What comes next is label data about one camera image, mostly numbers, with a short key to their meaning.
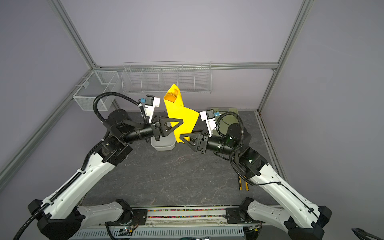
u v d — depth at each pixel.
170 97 0.49
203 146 0.47
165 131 0.50
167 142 0.96
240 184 0.83
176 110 0.50
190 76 1.08
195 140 0.48
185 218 0.74
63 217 0.39
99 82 0.96
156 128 0.46
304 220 0.38
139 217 0.73
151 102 0.47
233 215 0.74
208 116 0.49
